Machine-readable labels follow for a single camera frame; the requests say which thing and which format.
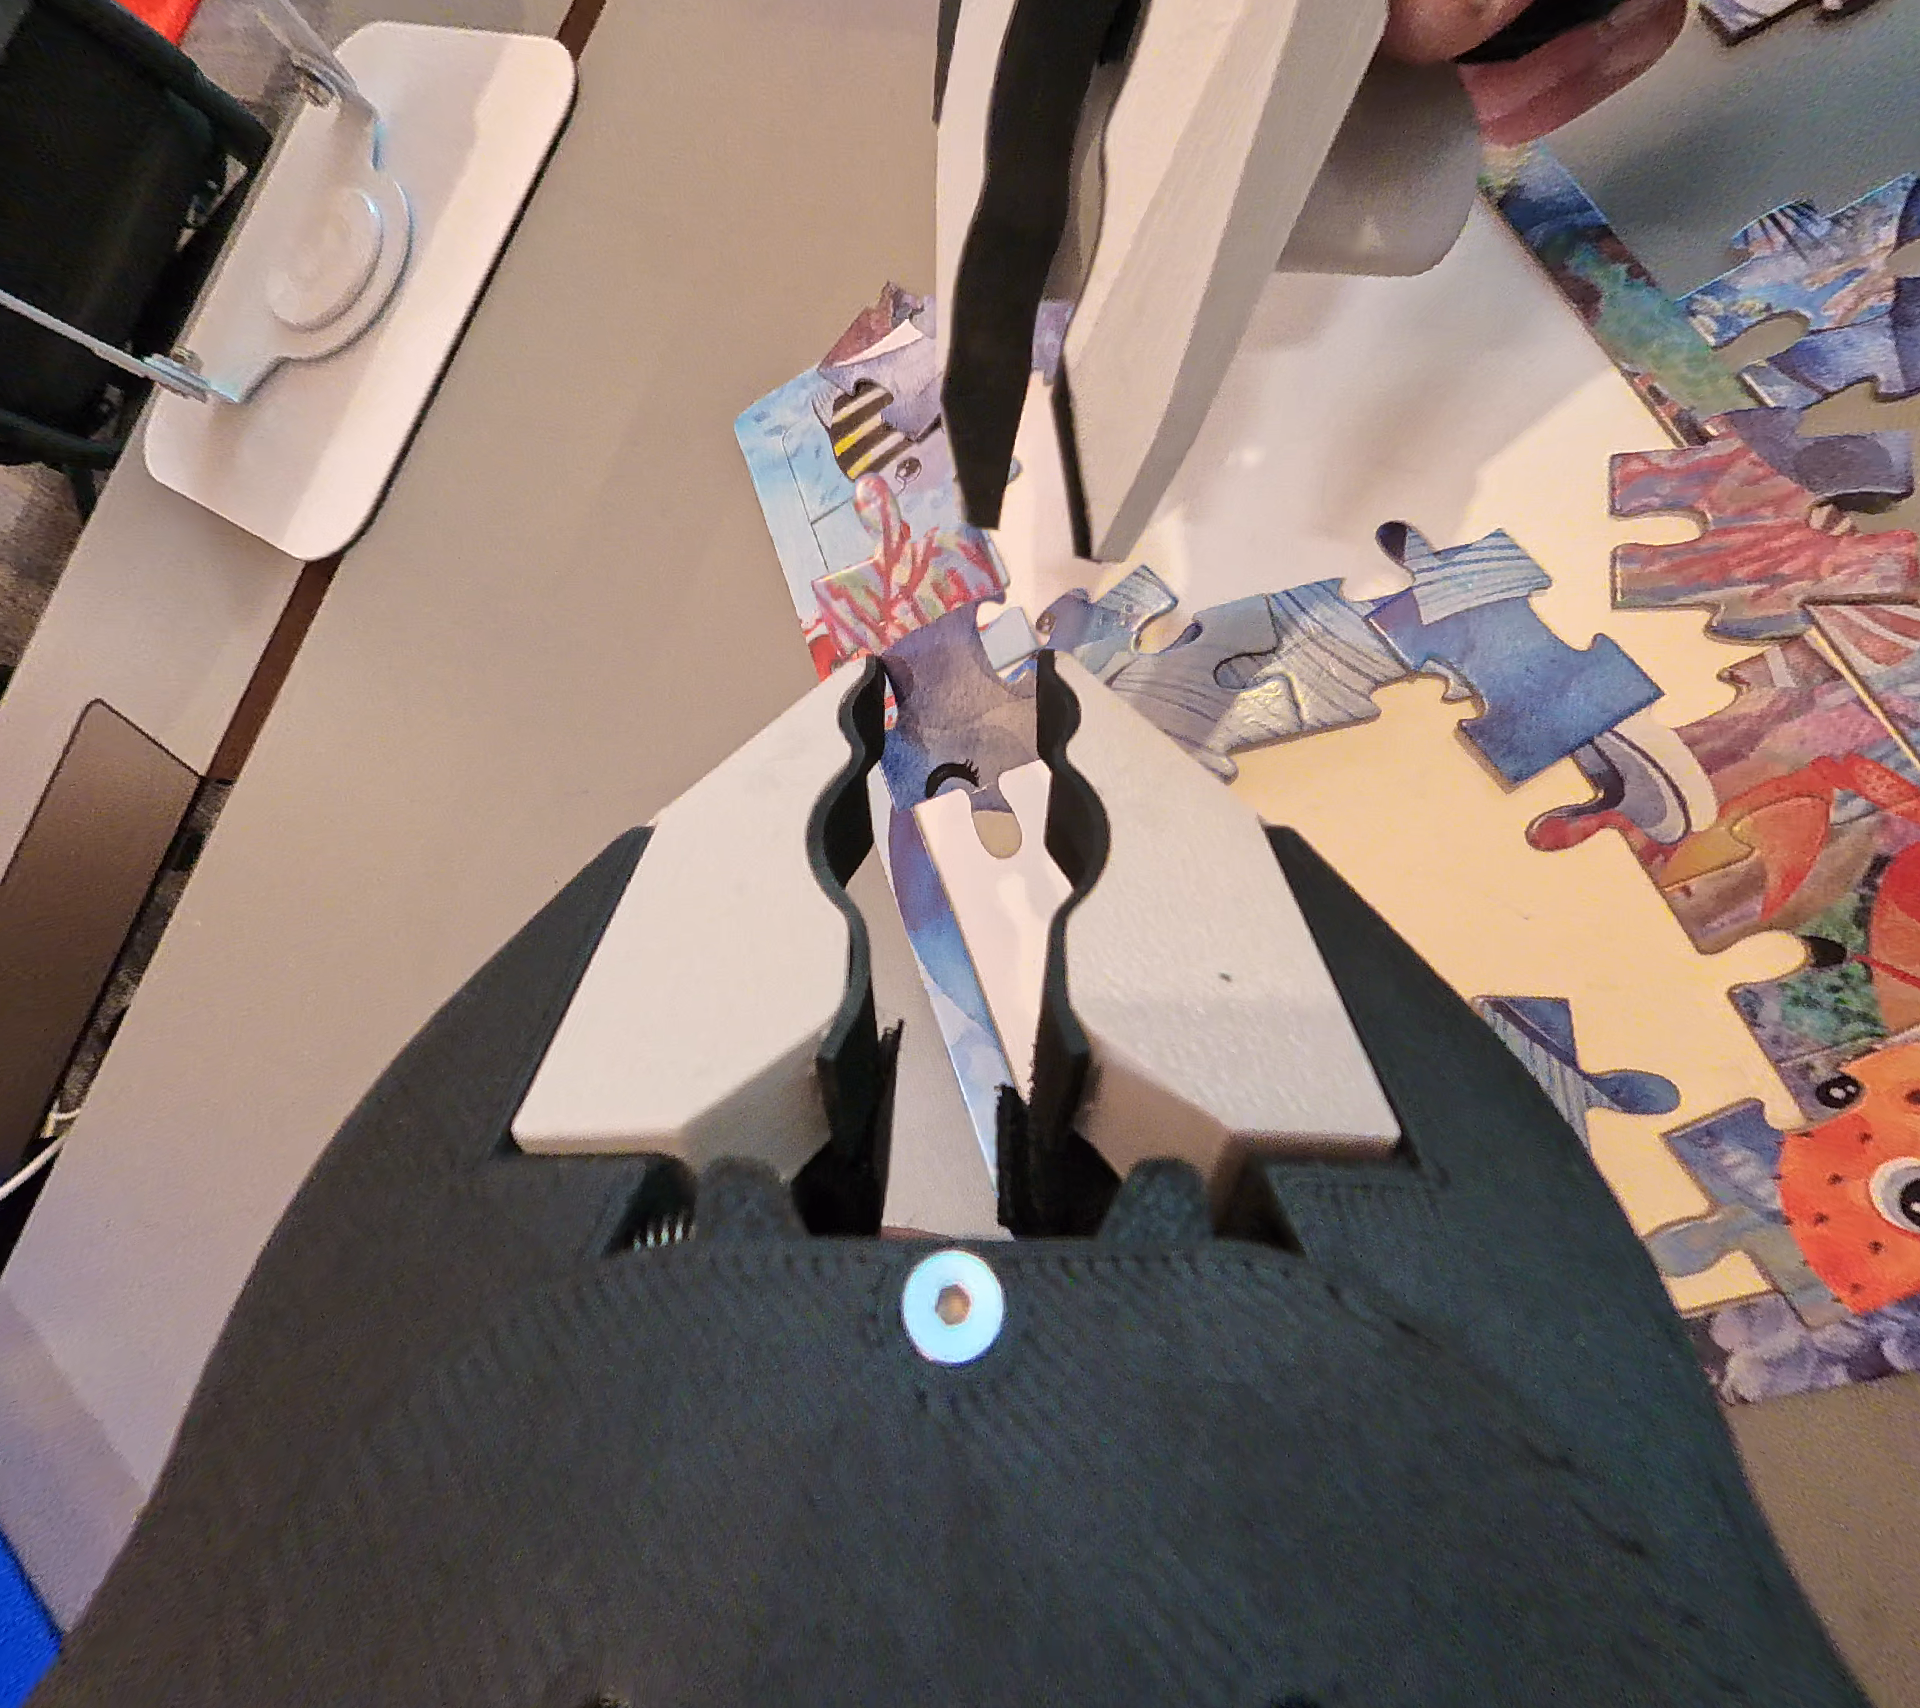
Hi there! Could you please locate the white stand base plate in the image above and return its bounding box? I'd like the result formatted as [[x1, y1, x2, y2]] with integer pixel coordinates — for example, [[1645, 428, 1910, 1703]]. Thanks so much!
[[144, 21, 579, 563]]

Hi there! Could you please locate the brown flat panel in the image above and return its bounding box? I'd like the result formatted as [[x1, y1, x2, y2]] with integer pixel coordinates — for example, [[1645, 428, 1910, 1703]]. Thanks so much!
[[0, 700, 203, 1140]]

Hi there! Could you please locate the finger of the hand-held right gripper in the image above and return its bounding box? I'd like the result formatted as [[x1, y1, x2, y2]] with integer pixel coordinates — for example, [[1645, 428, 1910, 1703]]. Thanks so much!
[[1049, 0, 1392, 566], [931, 0, 1167, 532]]

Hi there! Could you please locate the striped purple puzzle piece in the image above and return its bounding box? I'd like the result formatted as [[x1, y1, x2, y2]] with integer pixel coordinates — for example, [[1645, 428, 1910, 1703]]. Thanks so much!
[[876, 328, 949, 443]]

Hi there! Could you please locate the striped dark blue puzzle piece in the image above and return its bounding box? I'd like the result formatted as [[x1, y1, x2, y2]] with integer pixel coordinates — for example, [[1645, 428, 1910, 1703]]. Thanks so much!
[[1200, 580, 1480, 750]]

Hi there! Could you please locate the orange crab puzzle piece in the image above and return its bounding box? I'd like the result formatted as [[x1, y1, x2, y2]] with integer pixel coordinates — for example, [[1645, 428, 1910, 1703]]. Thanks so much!
[[1860, 890, 1920, 1037]]

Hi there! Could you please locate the grey brown triangle puzzle piece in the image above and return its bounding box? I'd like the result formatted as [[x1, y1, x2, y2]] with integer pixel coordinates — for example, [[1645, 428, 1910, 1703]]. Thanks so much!
[[816, 283, 940, 391]]

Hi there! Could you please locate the sea print puzzle tray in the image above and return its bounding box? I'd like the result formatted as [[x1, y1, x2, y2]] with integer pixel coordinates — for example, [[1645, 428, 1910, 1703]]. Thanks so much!
[[733, 140, 1920, 1411]]

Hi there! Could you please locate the black box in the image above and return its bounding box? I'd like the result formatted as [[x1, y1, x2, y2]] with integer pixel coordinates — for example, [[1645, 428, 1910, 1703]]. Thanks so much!
[[0, 0, 276, 467]]

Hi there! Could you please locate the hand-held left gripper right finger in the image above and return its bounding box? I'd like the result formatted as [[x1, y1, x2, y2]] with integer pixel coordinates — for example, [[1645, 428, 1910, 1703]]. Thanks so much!
[[996, 651, 1400, 1193]]

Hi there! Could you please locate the striped puzzle piece with tail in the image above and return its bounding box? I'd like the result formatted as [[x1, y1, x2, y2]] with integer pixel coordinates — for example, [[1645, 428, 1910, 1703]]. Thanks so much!
[[1476, 994, 1681, 1148]]

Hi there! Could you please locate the pale striped puzzle piece with fin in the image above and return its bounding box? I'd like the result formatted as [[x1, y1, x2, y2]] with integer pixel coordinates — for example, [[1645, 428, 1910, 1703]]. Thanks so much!
[[1111, 629, 1321, 784]]

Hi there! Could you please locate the red striped shell puzzle piece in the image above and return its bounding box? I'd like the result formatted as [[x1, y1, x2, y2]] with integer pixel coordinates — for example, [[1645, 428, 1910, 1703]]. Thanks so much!
[[1607, 403, 1920, 631]]

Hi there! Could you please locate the orange puffer fish puzzle piece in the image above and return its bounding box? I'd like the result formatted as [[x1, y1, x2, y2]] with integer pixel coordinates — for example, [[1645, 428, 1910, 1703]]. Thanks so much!
[[1642, 1040, 1920, 1320]]

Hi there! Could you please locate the whale eye puzzle piece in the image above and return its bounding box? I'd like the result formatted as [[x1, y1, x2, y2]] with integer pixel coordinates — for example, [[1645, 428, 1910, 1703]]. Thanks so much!
[[874, 605, 1056, 861]]

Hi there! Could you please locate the blue watercolour puzzle piece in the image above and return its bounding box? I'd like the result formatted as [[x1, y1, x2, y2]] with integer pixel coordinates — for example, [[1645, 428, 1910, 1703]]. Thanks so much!
[[1363, 523, 1664, 788]]

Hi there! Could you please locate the striped fish puzzle piece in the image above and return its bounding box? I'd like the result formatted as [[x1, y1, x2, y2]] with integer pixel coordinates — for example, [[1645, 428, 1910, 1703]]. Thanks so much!
[[809, 381, 962, 489]]

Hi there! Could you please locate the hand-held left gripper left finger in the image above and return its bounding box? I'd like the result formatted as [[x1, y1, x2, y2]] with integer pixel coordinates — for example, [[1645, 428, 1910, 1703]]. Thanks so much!
[[512, 655, 901, 1193]]

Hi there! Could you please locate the blue object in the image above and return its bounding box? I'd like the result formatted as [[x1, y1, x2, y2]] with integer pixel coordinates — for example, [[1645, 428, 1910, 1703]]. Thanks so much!
[[0, 1534, 66, 1685]]

